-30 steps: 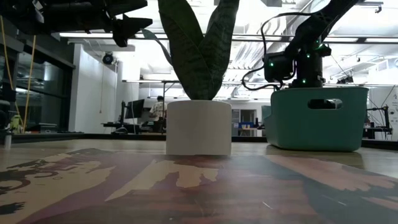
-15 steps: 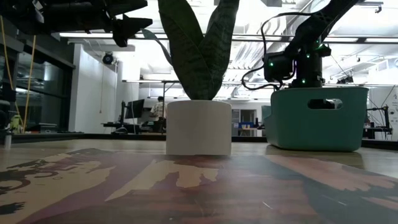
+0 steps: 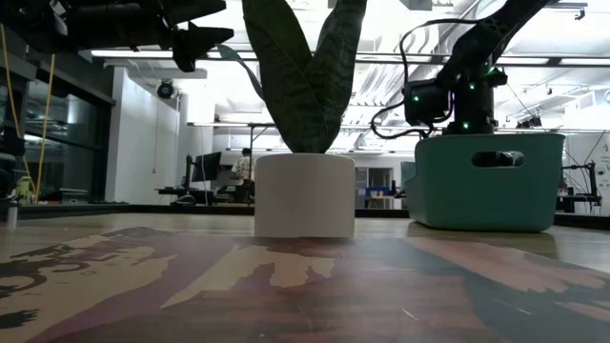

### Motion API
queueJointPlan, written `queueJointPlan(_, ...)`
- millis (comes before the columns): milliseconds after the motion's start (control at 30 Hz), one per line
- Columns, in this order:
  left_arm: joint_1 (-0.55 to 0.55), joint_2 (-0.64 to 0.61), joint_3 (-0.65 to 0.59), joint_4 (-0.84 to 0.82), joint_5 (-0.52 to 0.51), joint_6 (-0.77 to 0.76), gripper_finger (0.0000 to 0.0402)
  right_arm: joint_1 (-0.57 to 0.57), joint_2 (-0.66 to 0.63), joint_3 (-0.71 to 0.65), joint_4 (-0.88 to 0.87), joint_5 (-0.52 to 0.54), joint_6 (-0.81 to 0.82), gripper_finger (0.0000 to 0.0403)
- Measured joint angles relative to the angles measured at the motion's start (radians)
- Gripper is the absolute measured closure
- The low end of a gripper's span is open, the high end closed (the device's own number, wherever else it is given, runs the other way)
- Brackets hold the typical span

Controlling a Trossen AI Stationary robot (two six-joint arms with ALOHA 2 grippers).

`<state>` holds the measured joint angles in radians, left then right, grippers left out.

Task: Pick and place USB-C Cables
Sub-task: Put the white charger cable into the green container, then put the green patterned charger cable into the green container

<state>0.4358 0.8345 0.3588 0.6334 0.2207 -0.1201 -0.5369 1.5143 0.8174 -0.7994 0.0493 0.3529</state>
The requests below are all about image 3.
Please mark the white round plant pot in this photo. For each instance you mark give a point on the white round plant pot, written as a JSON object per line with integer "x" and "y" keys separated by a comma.
{"x": 305, "y": 195}

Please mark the person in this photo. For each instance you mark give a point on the person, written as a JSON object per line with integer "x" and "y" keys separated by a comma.
{"x": 242, "y": 169}

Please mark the blue box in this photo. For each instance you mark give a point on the blue box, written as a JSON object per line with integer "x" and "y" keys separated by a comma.
{"x": 376, "y": 191}

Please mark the dark office desk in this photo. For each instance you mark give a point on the dark office desk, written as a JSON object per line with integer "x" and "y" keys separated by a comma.
{"x": 190, "y": 194}

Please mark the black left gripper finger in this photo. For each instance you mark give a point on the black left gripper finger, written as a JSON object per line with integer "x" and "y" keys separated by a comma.
{"x": 190, "y": 8}
{"x": 190, "y": 43}

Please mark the black equipment stand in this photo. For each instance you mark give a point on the black equipment stand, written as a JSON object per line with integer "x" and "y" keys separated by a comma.
{"x": 591, "y": 186}

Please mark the teal plastic bin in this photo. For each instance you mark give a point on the teal plastic bin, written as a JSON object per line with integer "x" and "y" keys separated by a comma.
{"x": 448, "y": 190}

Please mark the printed pink brown table mat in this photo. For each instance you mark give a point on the printed pink brown table mat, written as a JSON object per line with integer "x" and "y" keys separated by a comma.
{"x": 305, "y": 295}

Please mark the green snake plant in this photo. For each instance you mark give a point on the green snake plant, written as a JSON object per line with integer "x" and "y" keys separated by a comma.
{"x": 300, "y": 95}

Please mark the white bottle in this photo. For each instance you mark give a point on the white bottle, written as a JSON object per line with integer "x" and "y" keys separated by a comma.
{"x": 12, "y": 216}

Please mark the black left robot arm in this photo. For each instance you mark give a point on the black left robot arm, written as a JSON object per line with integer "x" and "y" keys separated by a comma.
{"x": 21, "y": 19}

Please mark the round black ceiling speaker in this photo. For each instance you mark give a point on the round black ceiling speaker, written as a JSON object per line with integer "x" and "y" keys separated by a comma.
{"x": 165, "y": 89}

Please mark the green spray bottle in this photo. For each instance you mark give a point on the green spray bottle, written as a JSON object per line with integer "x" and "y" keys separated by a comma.
{"x": 23, "y": 188}

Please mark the black table edge rail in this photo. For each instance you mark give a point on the black table edge rail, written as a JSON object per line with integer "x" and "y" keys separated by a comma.
{"x": 143, "y": 208}

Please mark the black computer monitor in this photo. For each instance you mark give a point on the black computer monitor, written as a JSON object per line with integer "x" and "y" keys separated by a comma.
{"x": 207, "y": 167}

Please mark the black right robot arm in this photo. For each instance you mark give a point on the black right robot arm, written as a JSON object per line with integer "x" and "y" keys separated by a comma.
{"x": 476, "y": 47}

